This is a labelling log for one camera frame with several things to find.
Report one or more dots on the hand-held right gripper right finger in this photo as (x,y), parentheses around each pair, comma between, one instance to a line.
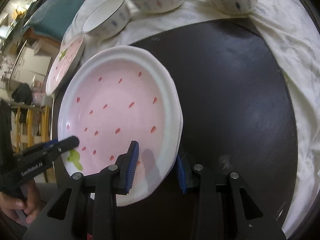
(181,178)

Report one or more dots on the yellow wooden rack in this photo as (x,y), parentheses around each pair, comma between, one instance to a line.
(30,125)

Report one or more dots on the pink strawberry pattern plate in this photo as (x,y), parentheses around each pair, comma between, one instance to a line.
(120,105)
(66,63)

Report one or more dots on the teal folded quilt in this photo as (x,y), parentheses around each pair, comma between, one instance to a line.
(57,10)

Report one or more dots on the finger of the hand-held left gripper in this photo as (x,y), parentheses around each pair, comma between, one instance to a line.
(66,143)

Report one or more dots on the black garment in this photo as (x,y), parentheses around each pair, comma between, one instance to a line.
(22,93)

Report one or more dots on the white cabinet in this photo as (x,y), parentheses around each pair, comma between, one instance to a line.
(30,65)

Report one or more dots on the white printed bedsheet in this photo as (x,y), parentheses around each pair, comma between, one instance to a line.
(295,55)

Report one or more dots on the pink patterned cloth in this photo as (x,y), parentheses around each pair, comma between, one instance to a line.
(40,97)

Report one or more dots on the person's left hand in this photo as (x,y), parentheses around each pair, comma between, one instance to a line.
(30,205)

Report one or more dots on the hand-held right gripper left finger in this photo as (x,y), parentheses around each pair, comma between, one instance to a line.
(131,166)

